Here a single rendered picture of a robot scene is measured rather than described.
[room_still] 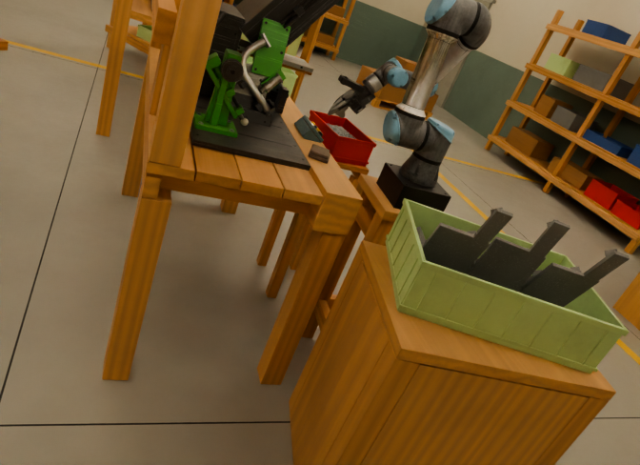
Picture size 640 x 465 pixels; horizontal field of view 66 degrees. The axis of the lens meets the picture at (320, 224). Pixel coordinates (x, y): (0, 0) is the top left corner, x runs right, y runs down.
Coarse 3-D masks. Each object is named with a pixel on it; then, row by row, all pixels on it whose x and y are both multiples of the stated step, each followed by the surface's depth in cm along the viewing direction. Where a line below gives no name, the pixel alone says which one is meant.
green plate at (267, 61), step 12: (264, 24) 192; (276, 24) 193; (276, 36) 195; (288, 36) 196; (264, 48) 194; (276, 48) 196; (252, 60) 202; (264, 60) 196; (276, 60) 197; (264, 72) 197
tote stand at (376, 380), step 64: (384, 256) 161; (384, 320) 134; (320, 384) 170; (384, 384) 127; (448, 384) 130; (512, 384) 132; (576, 384) 136; (320, 448) 155; (384, 448) 140; (448, 448) 143; (512, 448) 146
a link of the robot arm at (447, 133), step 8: (432, 120) 181; (432, 128) 181; (440, 128) 180; (448, 128) 182; (432, 136) 181; (440, 136) 181; (448, 136) 181; (424, 144) 181; (432, 144) 182; (440, 144) 182; (448, 144) 184; (416, 152) 187; (424, 152) 185; (432, 152) 184; (440, 152) 184; (432, 160) 185; (440, 160) 187
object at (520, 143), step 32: (576, 32) 669; (608, 32) 638; (576, 64) 686; (512, 96) 764; (544, 96) 718; (608, 96) 617; (512, 128) 762; (576, 128) 667; (608, 128) 657; (544, 160) 740; (608, 160) 599; (576, 192) 634; (608, 192) 602
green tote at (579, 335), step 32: (416, 224) 168; (448, 224) 167; (416, 256) 135; (416, 288) 132; (448, 288) 131; (480, 288) 131; (448, 320) 136; (480, 320) 136; (512, 320) 135; (544, 320) 135; (576, 320) 134; (608, 320) 142; (544, 352) 139; (576, 352) 139; (608, 352) 139
